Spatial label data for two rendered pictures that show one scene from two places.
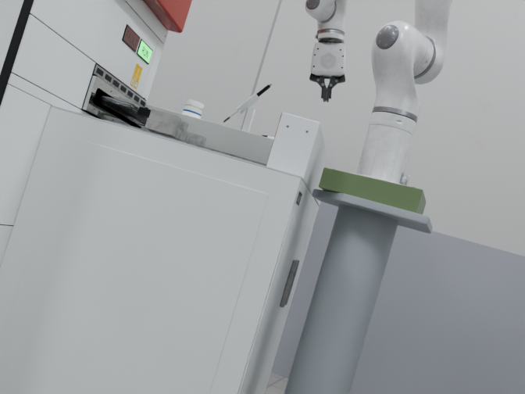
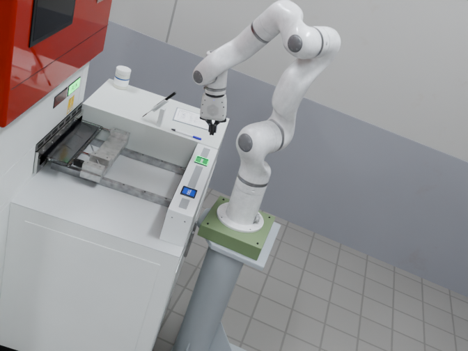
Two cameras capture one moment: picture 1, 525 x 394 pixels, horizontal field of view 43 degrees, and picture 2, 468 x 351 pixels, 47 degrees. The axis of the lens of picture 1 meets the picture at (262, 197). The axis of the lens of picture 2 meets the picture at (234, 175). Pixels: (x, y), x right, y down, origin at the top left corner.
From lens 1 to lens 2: 136 cm
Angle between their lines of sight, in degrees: 33
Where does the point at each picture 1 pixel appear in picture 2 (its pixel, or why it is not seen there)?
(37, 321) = (30, 312)
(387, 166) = (244, 216)
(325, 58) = (210, 108)
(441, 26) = (290, 122)
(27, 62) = not seen: outside the picture
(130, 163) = (69, 240)
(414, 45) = (264, 151)
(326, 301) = (205, 285)
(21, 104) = not seen: outside the picture
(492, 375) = (349, 201)
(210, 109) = not seen: outside the picture
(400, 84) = (254, 170)
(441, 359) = (316, 189)
